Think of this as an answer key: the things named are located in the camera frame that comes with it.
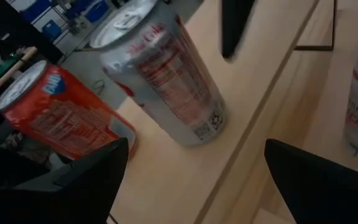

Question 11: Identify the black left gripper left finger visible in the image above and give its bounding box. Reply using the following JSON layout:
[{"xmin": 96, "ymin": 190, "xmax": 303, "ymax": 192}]
[{"xmin": 0, "ymin": 138, "xmax": 130, "ymax": 224}]

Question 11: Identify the wooden stick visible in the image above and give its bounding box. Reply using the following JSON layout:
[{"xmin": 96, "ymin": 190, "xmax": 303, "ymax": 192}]
[{"xmin": 0, "ymin": 46, "xmax": 39, "ymax": 106}]

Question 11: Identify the blue storage bin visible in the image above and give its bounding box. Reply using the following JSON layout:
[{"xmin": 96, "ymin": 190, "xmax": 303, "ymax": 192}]
[
  {"xmin": 22, "ymin": 0, "xmax": 54, "ymax": 22},
  {"xmin": 85, "ymin": 0, "xmax": 109, "ymax": 24},
  {"xmin": 42, "ymin": 19, "xmax": 63, "ymax": 43}
]

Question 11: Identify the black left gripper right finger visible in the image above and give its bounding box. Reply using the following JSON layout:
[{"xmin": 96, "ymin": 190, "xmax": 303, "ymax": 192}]
[{"xmin": 264, "ymin": 138, "xmax": 358, "ymax": 224}]

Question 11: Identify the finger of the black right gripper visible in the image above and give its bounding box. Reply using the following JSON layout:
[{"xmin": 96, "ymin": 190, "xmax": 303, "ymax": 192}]
[{"xmin": 221, "ymin": 0, "xmax": 257, "ymax": 62}]

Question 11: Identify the orange-red Fanta can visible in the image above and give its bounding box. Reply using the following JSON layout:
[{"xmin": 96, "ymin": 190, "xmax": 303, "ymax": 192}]
[{"xmin": 0, "ymin": 60, "xmax": 138, "ymax": 161}]

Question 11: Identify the silver Diet Coke can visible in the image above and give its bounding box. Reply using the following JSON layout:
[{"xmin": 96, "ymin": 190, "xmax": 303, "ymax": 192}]
[{"xmin": 89, "ymin": 0, "xmax": 228, "ymax": 147}]

